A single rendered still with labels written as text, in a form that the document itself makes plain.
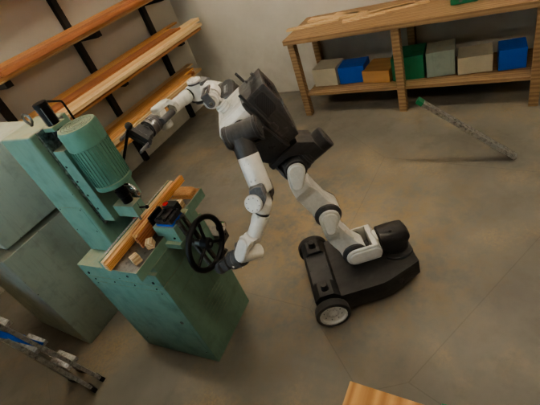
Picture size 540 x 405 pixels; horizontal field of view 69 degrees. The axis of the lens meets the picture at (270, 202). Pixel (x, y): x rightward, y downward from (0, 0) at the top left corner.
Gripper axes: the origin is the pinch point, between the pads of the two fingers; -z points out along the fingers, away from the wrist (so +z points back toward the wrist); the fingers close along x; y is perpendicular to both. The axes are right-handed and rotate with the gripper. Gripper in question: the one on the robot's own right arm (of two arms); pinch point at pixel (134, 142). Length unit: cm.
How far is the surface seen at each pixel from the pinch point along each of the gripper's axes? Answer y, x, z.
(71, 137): -9.3, -15.6, -21.9
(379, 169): 53, 138, 149
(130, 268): 29, 29, -41
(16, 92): 154, -171, 98
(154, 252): 27, 34, -29
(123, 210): 28.5, 9.3, -17.6
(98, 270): 63, 11, -36
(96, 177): 6.7, -3.0, -22.0
